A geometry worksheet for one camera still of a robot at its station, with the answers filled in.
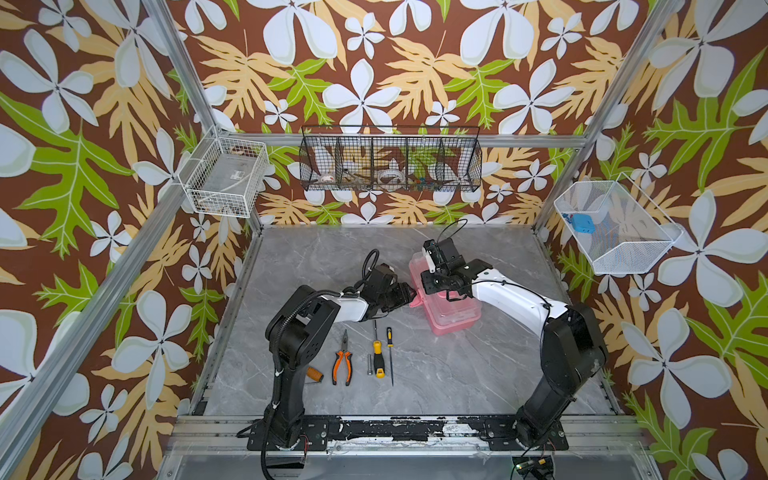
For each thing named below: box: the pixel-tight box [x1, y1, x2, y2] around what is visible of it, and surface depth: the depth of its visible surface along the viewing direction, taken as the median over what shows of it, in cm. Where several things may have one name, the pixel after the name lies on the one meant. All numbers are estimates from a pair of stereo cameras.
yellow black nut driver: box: [373, 320, 386, 379], surface depth 88 cm
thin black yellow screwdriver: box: [386, 327, 394, 386], surface depth 92 cm
